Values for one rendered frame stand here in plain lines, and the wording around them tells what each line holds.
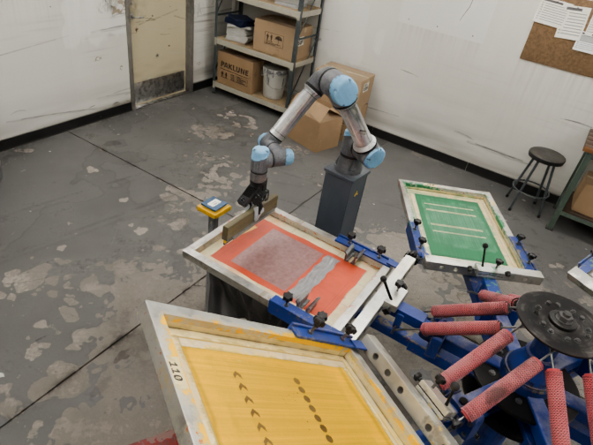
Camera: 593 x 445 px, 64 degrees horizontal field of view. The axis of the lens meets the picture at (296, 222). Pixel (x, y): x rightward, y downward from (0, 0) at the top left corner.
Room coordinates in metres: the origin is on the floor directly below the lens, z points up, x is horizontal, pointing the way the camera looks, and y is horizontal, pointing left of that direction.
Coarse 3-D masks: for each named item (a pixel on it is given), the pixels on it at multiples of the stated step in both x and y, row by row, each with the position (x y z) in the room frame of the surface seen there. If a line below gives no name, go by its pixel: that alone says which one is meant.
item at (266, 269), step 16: (240, 240) 1.80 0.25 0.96; (224, 256) 1.66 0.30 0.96; (240, 256) 1.68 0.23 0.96; (256, 256) 1.70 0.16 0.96; (272, 256) 1.72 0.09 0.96; (240, 272) 1.58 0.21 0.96; (256, 272) 1.59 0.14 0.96; (272, 272) 1.61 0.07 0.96; (288, 272) 1.63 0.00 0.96; (304, 272) 1.65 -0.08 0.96; (272, 288) 1.51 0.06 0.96; (288, 288) 1.53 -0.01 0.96; (320, 288) 1.56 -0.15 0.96; (320, 304) 1.46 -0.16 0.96; (336, 304) 1.48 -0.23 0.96
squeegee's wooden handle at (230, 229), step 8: (264, 200) 1.89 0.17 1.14; (272, 200) 1.92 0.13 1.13; (264, 208) 1.87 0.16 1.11; (272, 208) 1.93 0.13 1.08; (240, 216) 1.73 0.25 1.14; (248, 216) 1.76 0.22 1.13; (232, 224) 1.66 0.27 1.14; (240, 224) 1.71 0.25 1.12; (248, 224) 1.76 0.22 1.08; (224, 232) 1.64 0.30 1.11; (232, 232) 1.66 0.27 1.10
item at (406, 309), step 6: (402, 306) 1.44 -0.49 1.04; (408, 306) 1.44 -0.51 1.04; (396, 312) 1.42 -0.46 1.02; (402, 312) 1.41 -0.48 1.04; (408, 312) 1.41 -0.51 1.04; (414, 312) 1.42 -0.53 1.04; (420, 312) 1.43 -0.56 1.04; (408, 318) 1.40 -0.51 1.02; (414, 318) 1.39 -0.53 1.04; (420, 318) 1.39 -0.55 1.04; (426, 318) 1.41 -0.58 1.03; (408, 324) 1.39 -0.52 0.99; (414, 324) 1.38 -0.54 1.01; (420, 324) 1.37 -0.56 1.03
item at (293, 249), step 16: (256, 224) 1.95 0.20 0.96; (272, 224) 1.98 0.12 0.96; (256, 240) 1.82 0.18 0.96; (272, 240) 1.84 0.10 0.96; (288, 240) 1.86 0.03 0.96; (304, 240) 1.89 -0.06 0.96; (288, 256) 1.74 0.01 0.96; (304, 256) 1.76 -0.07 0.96; (320, 256) 1.78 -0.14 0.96; (336, 256) 1.80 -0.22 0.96; (336, 272) 1.69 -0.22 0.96; (352, 272) 1.71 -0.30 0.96; (336, 288) 1.58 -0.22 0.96
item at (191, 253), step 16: (224, 224) 1.86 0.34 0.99; (304, 224) 1.97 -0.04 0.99; (208, 240) 1.72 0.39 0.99; (192, 256) 1.59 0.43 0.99; (224, 272) 1.52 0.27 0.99; (384, 272) 1.70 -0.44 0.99; (240, 288) 1.46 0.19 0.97; (256, 288) 1.46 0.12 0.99; (368, 288) 1.57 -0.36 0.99; (352, 304) 1.46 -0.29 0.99
